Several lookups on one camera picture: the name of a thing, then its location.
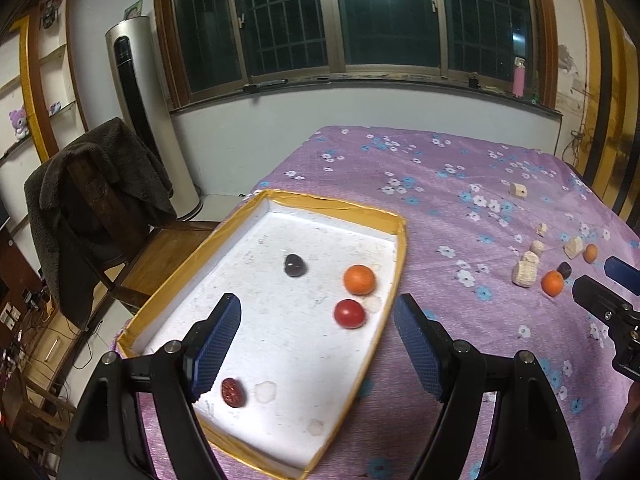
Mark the small wall poster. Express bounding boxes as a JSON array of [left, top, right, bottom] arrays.
[[39, 0, 66, 30]]

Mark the white tray with yellow rim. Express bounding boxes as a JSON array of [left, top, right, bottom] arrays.
[[116, 188, 407, 479]]

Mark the wall shelf with yellow trim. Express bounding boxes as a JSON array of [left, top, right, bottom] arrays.
[[0, 0, 92, 163]]

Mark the red tomato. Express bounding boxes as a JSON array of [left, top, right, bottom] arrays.
[[334, 299, 366, 330]]

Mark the red jujube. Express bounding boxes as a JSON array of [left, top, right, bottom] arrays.
[[221, 377, 244, 407]]

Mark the white tower air conditioner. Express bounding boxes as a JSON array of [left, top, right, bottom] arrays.
[[104, 15, 204, 222]]

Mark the barred window with frame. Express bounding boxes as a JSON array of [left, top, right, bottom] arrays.
[[152, 0, 559, 112]]

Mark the yellow striped curtain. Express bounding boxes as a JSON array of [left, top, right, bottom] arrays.
[[570, 0, 640, 213]]

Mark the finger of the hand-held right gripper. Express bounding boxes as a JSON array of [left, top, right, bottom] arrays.
[[572, 274, 640, 329], [604, 255, 640, 297]]

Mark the purple floral tablecloth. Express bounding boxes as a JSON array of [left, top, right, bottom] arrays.
[[107, 125, 640, 480]]

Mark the pink water bottle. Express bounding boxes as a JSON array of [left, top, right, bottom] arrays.
[[511, 57, 529, 97]]

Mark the purple plush toy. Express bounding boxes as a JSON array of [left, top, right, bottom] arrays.
[[7, 105, 31, 141]]

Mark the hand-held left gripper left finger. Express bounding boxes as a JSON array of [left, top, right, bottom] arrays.
[[60, 292, 243, 480]]

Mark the medium orange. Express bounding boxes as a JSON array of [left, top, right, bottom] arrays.
[[541, 270, 565, 296]]

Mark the person's right hand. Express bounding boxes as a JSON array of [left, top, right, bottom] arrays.
[[610, 381, 640, 456]]

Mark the wooden chair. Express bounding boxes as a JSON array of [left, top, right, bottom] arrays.
[[64, 154, 224, 317]]

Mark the large beige ribbed chunk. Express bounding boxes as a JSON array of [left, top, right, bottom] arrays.
[[511, 253, 541, 289]]

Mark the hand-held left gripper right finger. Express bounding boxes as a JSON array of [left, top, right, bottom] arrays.
[[392, 292, 583, 480]]

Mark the large orange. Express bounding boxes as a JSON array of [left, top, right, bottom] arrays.
[[343, 264, 376, 296]]

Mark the dark fleece coat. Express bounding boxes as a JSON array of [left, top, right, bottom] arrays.
[[24, 117, 177, 332]]

